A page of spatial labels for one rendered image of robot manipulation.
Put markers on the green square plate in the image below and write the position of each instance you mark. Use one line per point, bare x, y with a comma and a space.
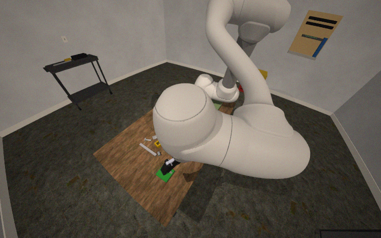
165, 177

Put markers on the yellow square nut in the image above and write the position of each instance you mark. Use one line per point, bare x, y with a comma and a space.
156, 144

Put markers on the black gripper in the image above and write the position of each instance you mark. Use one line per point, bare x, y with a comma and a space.
168, 166

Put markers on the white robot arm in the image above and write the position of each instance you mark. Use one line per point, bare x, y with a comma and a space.
257, 141

